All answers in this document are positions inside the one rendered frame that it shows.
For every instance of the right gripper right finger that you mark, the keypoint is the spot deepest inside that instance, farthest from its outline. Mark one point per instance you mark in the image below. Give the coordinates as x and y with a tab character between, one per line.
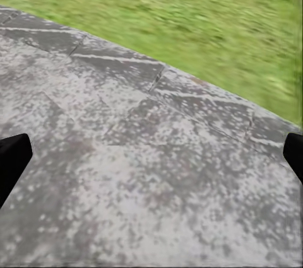
293	153

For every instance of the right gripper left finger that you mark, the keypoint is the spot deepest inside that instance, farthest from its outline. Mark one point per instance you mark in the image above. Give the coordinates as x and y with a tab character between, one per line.
15	154

